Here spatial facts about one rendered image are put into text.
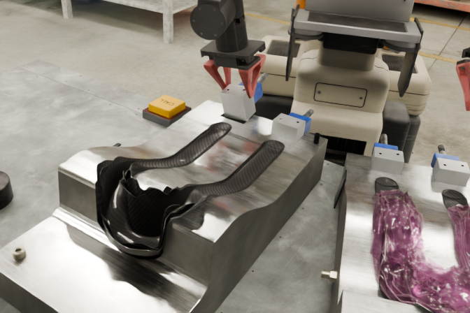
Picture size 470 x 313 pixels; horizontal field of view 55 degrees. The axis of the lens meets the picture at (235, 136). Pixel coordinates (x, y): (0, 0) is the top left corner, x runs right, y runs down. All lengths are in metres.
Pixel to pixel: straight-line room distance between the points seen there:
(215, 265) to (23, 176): 0.46
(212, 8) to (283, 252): 0.38
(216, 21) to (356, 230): 0.36
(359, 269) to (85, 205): 0.37
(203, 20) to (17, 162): 0.46
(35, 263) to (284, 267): 0.34
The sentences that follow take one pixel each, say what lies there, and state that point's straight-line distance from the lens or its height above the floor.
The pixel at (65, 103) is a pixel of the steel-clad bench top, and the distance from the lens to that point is 1.15.
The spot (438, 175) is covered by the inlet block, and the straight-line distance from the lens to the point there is 0.86.
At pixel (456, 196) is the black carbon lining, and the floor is 0.85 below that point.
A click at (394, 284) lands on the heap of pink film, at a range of 0.59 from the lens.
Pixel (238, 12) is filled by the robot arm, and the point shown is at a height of 1.09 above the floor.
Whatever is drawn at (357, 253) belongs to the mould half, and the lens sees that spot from 0.63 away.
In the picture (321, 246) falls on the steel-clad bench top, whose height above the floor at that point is 0.80.
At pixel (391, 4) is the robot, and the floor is 1.07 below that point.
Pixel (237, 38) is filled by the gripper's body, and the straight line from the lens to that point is 0.79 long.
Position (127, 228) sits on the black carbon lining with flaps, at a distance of 0.64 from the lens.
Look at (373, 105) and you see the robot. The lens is 1.15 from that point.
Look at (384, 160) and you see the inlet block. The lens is 0.83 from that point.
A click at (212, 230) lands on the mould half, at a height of 0.93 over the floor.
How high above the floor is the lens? 1.30
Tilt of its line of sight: 31 degrees down
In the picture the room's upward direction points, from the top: 4 degrees clockwise
